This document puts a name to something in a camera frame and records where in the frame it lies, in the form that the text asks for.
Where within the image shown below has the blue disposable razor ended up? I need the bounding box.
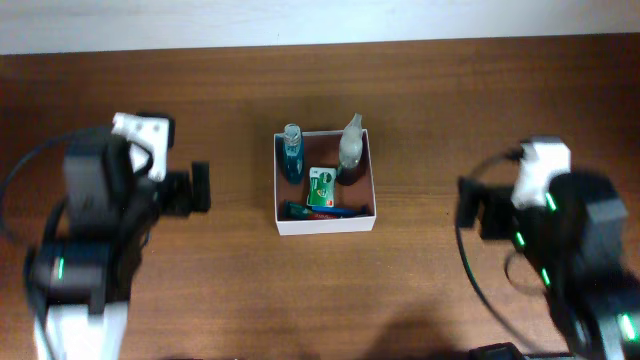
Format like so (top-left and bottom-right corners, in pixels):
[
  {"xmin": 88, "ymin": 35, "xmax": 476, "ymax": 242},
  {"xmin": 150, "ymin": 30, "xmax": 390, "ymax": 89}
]
[{"xmin": 311, "ymin": 205, "xmax": 369, "ymax": 218}]

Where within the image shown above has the blue Listerine mouthwash bottle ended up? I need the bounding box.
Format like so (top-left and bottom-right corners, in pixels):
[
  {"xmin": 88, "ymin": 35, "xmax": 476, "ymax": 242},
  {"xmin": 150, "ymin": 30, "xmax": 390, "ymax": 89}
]
[{"xmin": 282, "ymin": 123, "xmax": 304, "ymax": 185}]

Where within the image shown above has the green soap packet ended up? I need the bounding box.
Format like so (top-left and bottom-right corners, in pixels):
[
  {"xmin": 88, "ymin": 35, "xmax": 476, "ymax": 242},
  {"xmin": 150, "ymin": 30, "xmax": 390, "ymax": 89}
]
[{"xmin": 307, "ymin": 167, "xmax": 337, "ymax": 208}]

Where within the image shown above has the Colgate toothpaste tube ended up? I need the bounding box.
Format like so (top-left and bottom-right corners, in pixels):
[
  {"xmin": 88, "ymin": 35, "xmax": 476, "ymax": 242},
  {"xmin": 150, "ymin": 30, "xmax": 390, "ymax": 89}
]
[{"xmin": 285, "ymin": 201, "xmax": 338, "ymax": 220}]

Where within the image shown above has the white cardboard box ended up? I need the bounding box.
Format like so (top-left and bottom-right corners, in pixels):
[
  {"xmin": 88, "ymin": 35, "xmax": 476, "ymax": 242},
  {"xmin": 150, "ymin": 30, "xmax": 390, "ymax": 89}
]
[{"xmin": 271, "ymin": 130, "xmax": 377, "ymax": 236}]

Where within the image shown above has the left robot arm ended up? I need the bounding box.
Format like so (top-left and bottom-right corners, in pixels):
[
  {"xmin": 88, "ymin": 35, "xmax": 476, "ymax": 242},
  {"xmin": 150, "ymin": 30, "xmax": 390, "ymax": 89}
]
[{"xmin": 23, "ymin": 130, "xmax": 211, "ymax": 359}]

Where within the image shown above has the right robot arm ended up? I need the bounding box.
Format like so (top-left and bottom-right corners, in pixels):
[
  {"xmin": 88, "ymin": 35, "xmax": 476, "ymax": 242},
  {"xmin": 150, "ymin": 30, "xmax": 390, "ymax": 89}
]
[{"xmin": 455, "ymin": 170, "xmax": 639, "ymax": 359}]

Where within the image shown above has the clear spray bottle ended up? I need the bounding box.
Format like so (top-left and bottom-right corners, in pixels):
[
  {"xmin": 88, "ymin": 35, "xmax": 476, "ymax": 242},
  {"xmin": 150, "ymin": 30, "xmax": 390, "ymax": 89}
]
[{"xmin": 339, "ymin": 113, "xmax": 363, "ymax": 169}]

